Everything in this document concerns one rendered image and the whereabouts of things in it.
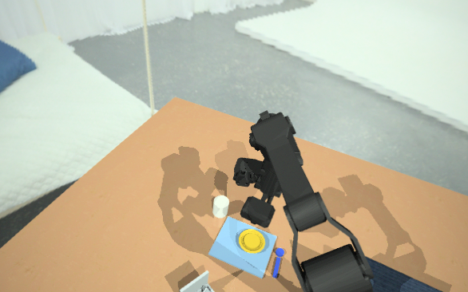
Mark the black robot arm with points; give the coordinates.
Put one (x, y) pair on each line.
(340, 270)

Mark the light blue square mat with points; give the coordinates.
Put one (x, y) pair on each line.
(227, 248)

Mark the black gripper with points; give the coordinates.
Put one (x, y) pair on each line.
(257, 210)

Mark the yellow round plate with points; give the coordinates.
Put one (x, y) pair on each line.
(252, 241)

